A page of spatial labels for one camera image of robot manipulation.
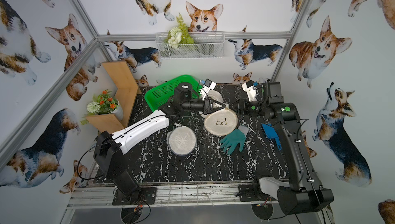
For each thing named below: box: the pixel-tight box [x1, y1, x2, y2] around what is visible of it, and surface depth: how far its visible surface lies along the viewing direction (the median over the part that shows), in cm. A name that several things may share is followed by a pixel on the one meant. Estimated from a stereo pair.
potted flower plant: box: [80, 89, 124, 125], surface depth 85 cm
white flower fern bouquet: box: [163, 12, 195, 49], surface depth 82 cm
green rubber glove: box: [219, 125, 250, 155], surface depth 92 cm
